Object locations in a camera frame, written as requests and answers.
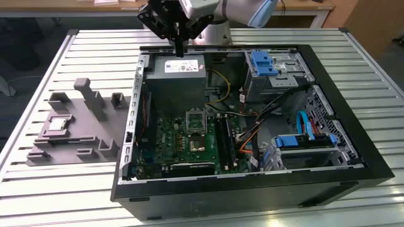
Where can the black RAM slot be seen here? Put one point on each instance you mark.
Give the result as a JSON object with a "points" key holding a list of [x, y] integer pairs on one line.
{"points": [[220, 139], [230, 139]]}

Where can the black PC case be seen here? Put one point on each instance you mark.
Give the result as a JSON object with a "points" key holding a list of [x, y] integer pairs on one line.
{"points": [[220, 203]]}

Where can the blue plastic drive bracket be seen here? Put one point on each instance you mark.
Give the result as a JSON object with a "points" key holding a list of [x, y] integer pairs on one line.
{"points": [[262, 63]]}

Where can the green motherboard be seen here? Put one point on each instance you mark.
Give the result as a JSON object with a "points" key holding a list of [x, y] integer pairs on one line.
{"points": [[167, 139]]}

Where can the silver metal disk bay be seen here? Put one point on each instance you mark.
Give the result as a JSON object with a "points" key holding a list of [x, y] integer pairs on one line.
{"points": [[342, 153]]}

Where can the small white box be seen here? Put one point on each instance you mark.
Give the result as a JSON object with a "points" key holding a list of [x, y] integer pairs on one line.
{"points": [[106, 2]]}

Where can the brown wooden cabinet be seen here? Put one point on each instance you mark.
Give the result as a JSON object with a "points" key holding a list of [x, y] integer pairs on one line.
{"points": [[372, 23]]}

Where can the hard disk in blue carrier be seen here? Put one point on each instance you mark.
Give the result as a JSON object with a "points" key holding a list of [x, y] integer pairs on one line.
{"points": [[288, 142]]}

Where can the grey parts rack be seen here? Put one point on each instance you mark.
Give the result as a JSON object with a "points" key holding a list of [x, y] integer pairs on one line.
{"points": [[82, 125]]}

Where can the RAM stick with blue label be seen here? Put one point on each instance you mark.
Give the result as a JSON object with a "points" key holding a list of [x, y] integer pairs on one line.
{"points": [[64, 141]]}

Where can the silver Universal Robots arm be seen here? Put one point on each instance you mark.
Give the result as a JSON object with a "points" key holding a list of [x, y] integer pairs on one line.
{"points": [[218, 33]]}

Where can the white furniture leg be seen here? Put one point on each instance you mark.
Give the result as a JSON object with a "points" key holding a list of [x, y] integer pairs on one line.
{"points": [[6, 87]]}

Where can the silver metal drive cage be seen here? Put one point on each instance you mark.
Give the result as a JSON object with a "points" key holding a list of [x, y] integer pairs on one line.
{"points": [[280, 81]]}

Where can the silver CPU chip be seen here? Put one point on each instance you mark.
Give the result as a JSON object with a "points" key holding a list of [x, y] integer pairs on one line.
{"points": [[58, 124]]}

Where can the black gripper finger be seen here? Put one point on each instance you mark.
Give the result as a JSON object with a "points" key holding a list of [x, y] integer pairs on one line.
{"points": [[155, 23], [199, 27]]}

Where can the CPU socket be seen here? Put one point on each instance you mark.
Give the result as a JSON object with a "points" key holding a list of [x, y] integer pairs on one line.
{"points": [[198, 144]]}

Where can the black graphics card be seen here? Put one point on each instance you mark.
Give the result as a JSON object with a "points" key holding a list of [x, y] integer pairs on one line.
{"points": [[192, 168]]}

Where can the grey power supply unit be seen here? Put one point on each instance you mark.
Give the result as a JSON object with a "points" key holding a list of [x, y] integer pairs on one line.
{"points": [[176, 89]]}

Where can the black office chair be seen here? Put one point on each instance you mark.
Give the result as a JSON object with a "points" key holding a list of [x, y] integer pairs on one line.
{"points": [[19, 42]]}

